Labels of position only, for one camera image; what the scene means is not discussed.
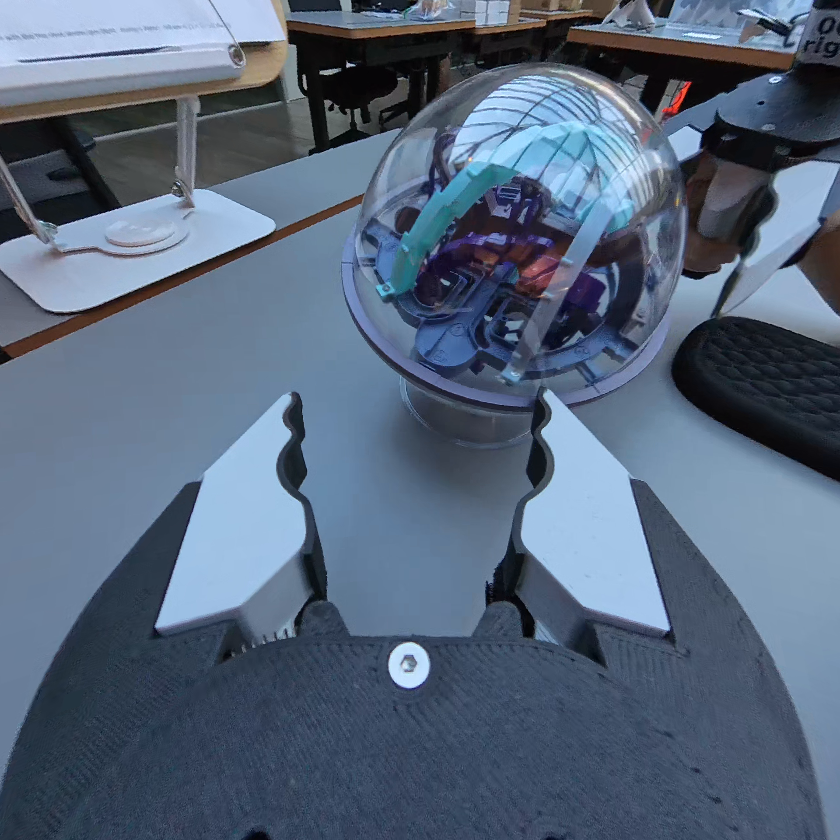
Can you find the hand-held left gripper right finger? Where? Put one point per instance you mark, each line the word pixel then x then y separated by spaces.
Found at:
pixel 590 538

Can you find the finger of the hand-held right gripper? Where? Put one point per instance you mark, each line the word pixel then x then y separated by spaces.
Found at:
pixel 778 262
pixel 689 141

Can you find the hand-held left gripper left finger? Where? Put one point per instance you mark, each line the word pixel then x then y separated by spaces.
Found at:
pixel 229 538

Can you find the clear maze ball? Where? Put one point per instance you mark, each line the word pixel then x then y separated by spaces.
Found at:
pixel 512 229

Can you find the person's right hand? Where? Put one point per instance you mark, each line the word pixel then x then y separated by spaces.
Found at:
pixel 692 249

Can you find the dark desk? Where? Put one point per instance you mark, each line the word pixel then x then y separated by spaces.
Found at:
pixel 394 23
pixel 656 39

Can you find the black mesh wrist rest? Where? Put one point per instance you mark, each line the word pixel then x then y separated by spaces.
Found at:
pixel 768 380

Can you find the black office chair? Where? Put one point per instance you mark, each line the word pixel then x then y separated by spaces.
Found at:
pixel 358 92

